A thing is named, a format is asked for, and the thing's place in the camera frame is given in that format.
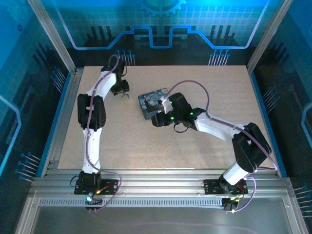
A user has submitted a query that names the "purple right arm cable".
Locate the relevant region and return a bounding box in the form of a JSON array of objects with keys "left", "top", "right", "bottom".
[{"left": 165, "top": 79, "right": 278, "bottom": 213}]

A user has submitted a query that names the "blue starry print box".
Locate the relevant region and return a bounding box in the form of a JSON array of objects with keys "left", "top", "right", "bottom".
[{"left": 137, "top": 88, "right": 172, "bottom": 120}]

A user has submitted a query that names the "grey metal front plate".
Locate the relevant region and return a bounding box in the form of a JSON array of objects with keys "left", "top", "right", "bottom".
[{"left": 14, "top": 195, "right": 309, "bottom": 234}]

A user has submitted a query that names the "aluminium side frame rail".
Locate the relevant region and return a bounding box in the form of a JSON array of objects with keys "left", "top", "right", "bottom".
[{"left": 40, "top": 68, "right": 84, "bottom": 177}]

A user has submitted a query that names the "aluminium front frame rail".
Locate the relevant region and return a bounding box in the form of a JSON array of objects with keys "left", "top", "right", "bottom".
[{"left": 29, "top": 168, "right": 293, "bottom": 198}]

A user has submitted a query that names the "aluminium frame post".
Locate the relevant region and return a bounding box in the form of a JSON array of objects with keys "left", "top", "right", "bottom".
[
  {"left": 27, "top": 0, "right": 78, "bottom": 74},
  {"left": 246, "top": 0, "right": 294, "bottom": 73}
]

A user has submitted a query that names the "slotted grey cable duct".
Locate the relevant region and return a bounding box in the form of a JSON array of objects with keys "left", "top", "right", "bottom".
[{"left": 38, "top": 196, "right": 226, "bottom": 208}]

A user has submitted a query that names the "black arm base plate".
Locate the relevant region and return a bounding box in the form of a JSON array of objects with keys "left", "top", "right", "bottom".
[
  {"left": 203, "top": 179, "right": 249, "bottom": 195},
  {"left": 74, "top": 179, "right": 119, "bottom": 195}
]

